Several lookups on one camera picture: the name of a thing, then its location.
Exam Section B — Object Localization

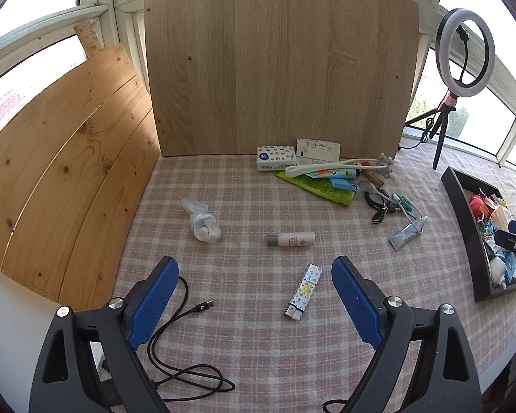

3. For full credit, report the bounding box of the pink plaid tablecloth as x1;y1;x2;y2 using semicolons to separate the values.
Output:
112;144;516;413

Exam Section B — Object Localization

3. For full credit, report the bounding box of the green cream tube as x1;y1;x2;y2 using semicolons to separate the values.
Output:
276;171;357;207

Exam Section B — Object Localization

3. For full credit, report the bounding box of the coiled black usb cable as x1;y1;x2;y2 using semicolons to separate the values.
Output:
363;189;396;226

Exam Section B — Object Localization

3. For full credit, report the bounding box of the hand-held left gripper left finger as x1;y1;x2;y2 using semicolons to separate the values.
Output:
28;256;181;413

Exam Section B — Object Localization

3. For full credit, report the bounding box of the white window frame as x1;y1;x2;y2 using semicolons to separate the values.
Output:
0;0;516;173

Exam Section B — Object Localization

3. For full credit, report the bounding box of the red packet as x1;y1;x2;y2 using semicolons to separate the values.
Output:
469;195;490;220

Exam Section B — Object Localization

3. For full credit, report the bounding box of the black ring light cable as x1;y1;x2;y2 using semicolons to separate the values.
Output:
396;99;445;152

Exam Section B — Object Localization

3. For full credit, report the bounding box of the black rectangular tray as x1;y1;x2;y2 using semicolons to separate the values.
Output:
441;166;516;303

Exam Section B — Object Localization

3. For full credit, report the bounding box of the white charging cable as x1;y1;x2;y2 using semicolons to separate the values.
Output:
376;191;428;235

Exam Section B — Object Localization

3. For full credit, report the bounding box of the clear plastic bag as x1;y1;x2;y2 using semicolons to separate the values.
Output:
181;198;222;244

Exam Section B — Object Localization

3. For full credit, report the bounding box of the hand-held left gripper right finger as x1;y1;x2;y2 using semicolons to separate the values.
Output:
330;256;484;413

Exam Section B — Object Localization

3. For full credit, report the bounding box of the white ring light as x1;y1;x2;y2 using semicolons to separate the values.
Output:
436;7;496;95

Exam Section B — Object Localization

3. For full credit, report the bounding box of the grey blue squeezed tube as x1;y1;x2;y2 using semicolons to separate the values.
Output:
389;217;428;252

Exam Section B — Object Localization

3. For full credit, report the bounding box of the white plastic loop handle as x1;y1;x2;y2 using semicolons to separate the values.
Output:
285;158;362;178

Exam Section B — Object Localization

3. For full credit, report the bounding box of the grey spoon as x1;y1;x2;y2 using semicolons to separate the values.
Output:
359;180;385;201

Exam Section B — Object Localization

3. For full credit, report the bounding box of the light oak wood board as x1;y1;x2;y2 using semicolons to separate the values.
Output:
144;0;421;158

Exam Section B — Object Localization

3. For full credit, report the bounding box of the patterned white lighter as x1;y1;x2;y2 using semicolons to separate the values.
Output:
285;263;324;322

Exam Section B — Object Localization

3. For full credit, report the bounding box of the loose black usb-c cable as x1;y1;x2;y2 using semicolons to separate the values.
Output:
146;275;237;407

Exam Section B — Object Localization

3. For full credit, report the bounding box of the black tripod stand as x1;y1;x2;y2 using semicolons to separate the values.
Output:
406;90;459;170

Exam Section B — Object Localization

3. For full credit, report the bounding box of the fruit print hand cream tube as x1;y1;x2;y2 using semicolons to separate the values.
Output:
305;168;362;181

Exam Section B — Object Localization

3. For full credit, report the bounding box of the grey knobbed ball toy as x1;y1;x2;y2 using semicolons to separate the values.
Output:
376;152;395;180

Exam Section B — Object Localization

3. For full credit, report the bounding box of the white blue tissue pack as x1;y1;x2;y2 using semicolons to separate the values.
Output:
257;145;297;172

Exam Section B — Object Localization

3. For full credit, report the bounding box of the knotty pine wood board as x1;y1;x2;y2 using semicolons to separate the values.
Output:
0;43;162;302

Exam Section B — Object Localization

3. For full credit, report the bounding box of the torn white paper packet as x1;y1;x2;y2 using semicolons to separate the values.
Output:
296;138;342;162

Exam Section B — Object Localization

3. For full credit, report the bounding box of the pink bottle with grey cap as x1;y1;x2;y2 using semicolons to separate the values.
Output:
265;232;316;249

